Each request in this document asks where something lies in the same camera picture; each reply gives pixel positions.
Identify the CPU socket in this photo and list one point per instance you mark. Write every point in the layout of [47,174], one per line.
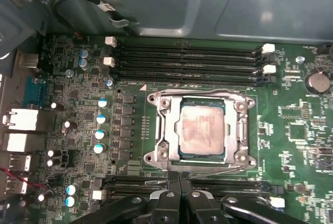
[242,156]

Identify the silver board screw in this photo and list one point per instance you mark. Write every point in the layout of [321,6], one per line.
[69,72]
[300,59]

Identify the silver capacitor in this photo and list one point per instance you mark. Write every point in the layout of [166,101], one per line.
[50,153]
[53,105]
[49,163]
[41,197]
[67,124]

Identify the blue top capacitor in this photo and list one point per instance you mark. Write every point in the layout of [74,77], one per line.
[101,118]
[103,103]
[98,148]
[84,53]
[69,200]
[109,83]
[99,133]
[83,63]
[70,189]

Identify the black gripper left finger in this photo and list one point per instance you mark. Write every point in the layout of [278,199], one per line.
[169,208]

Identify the CPU with silver top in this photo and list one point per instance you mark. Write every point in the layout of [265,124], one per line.
[200,130]

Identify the metal socket cover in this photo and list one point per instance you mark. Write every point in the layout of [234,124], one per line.
[173,130]

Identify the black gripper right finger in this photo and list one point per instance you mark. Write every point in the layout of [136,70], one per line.
[197,208]

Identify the silver rear port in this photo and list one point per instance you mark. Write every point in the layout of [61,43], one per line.
[20,120]
[27,60]
[15,185]
[19,163]
[22,142]

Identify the black RAM slot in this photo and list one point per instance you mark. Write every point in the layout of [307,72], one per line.
[182,47]
[182,67]
[182,57]
[122,194]
[229,180]
[234,187]
[182,78]

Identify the black PC case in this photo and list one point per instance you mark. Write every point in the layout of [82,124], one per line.
[182,0]

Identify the blue rear port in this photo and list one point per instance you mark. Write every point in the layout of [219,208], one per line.
[35,91]

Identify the round coin battery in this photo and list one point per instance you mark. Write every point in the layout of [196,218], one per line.
[317,82]

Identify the green motherboard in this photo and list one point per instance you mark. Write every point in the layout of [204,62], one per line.
[286,156]

